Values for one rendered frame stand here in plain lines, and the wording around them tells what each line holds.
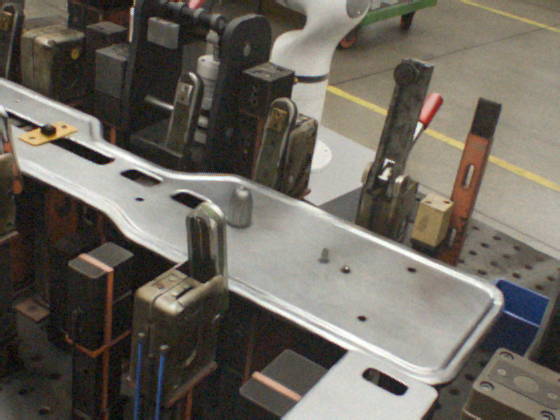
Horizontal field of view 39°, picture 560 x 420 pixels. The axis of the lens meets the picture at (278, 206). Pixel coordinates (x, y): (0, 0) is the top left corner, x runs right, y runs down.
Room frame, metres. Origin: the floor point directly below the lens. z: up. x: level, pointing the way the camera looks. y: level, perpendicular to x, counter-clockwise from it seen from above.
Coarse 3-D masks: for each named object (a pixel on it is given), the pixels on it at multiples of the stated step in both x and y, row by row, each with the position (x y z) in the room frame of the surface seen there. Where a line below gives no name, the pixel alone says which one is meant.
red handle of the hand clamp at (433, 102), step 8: (432, 96) 1.02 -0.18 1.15; (440, 96) 1.02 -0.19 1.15; (424, 104) 1.01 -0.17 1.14; (432, 104) 1.01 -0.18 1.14; (440, 104) 1.02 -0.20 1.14; (424, 112) 1.00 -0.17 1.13; (432, 112) 1.00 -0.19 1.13; (424, 120) 0.99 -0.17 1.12; (424, 128) 0.99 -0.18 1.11; (416, 136) 0.97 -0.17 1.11; (384, 168) 0.93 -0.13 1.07; (392, 168) 0.93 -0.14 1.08; (376, 176) 0.93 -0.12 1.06; (384, 176) 0.92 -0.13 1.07; (384, 184) 0.92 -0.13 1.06
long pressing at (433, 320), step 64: (64, 192) 0.88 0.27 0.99; (128, 192) 0.89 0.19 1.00; (192, 192) 0.92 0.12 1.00; (256, 192) 0.95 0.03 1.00; (256, 256) 0.79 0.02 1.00; (320, 256) 0.81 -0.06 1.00; (384, 256) 0.83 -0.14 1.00; (320, 320) 0.68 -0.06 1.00; (384, 320) 0.70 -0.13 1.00; (448, 320) 0.72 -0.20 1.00; (448, 384) 0.62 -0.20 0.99
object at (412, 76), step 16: (400, 64) 0.92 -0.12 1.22; (416, 64) 0.94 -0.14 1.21; (432, 64) 0.94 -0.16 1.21; (400, 80) 0.91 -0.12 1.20; (416, 80) 0.94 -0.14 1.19; (400, 96) 0.94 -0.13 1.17; (416, 96) 0.92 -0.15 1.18; (400, 112) 0.94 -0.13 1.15; (416, 112) 0.92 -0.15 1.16; (384, 128) 0.93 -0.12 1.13; (400, 128) 0.93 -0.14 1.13; (416, 128) 0.93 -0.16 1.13; (384, 144) 0.93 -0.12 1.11; (400, 144) 0.92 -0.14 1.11; (384, 160) 0.94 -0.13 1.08; (400, 160) 0.91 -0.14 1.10
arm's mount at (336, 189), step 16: (320, 128) 1.69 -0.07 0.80; (336, 144) 1.61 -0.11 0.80; (352, 144) 1.63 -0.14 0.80; (336, 160) 1.54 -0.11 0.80; (352, 160) 1.55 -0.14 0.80; (368, 160) 1.56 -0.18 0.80; (320, 176) 1.45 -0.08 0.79; (336, 176) 1.46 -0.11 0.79; (352, 176) 1.47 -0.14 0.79; (320, 192) 1.38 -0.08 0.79; (336, 192) 1.39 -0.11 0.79; (352, 192) 1.41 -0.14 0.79; (320, 208) 1.34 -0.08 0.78; (336, 208) 1.38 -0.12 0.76; (352, 208) 1.43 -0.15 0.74
